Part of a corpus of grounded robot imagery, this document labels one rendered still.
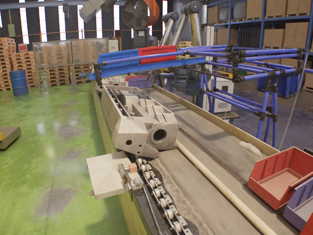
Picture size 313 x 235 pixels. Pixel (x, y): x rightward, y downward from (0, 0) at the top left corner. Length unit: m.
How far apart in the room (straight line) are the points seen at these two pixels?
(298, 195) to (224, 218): 0.30
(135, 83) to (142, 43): 5.26
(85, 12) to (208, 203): 7.48
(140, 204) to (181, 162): 0.38
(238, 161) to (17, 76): 7.27
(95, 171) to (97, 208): 0.96
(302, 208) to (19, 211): 2.15
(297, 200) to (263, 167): 0.21
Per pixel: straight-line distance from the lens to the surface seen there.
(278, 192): 1.00
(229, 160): 1.13
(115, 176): 0.89
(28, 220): 2.01
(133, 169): 0.89
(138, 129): 0.95
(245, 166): 1.11
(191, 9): 2.44
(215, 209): 0.82
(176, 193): 0.87
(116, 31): 10.01
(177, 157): 1.10
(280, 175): 1.12
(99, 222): 1.76
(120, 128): 0.93
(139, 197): 0.81
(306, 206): 0.99
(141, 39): 7.91
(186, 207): 0.81
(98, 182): 0.87
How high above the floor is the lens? 1.34
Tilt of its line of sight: 21 degrees down
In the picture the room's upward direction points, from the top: straight up
